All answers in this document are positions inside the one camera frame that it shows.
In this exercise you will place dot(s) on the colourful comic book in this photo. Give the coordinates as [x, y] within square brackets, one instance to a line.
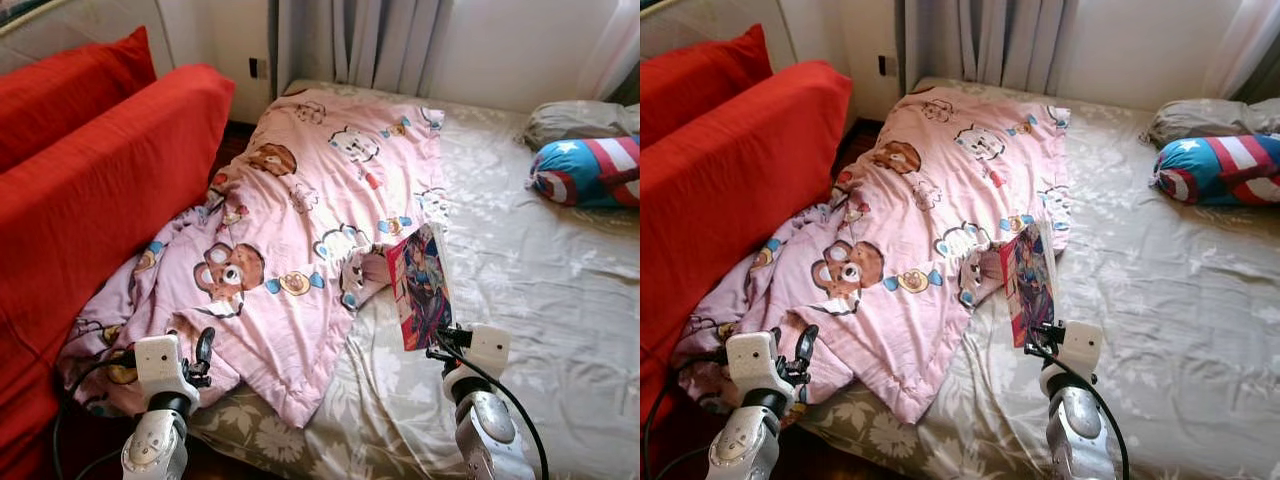
[1030, 285]
[420, 290]

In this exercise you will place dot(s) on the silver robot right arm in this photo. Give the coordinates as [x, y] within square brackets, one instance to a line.
[490, 430]
[1080, 430]

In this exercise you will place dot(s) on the beige floral bedspread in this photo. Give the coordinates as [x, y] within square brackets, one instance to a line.
[540, 300]
[1170, 300]

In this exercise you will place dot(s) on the red fabric sofa cushion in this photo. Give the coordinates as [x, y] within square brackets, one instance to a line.
[700, 90]
[100, 200]
[60, 100]
[730, 200]

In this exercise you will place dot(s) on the pink cartoon print blanket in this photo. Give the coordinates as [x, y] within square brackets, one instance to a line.
[920, 200]
[300, 200]

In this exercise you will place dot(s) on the grey pleated curtain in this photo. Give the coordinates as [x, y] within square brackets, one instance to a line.
[990, 40]
[1245, 40]
[360, 40]
[615, 40]

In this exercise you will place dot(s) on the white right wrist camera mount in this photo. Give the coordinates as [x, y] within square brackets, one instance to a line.
[1082, 345]
[488, 348]

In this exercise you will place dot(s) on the wall power outlet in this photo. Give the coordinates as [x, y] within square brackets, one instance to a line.
[887, 66]
[258, 68]

